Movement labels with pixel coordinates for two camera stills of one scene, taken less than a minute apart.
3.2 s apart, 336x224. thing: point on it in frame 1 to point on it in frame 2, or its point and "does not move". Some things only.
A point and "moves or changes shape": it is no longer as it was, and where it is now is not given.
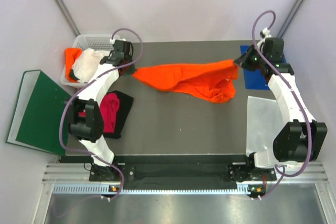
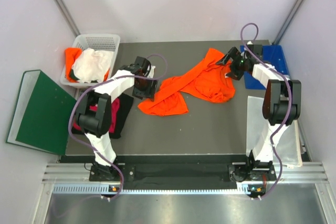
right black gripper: [243, 61] to [232, 53]
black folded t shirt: [125, 103] does not move
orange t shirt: [213, 81] moves or changes shape
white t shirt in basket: [85, 65] does not move
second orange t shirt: [71, 55] does not move
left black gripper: [129, 72] to [148, 93]
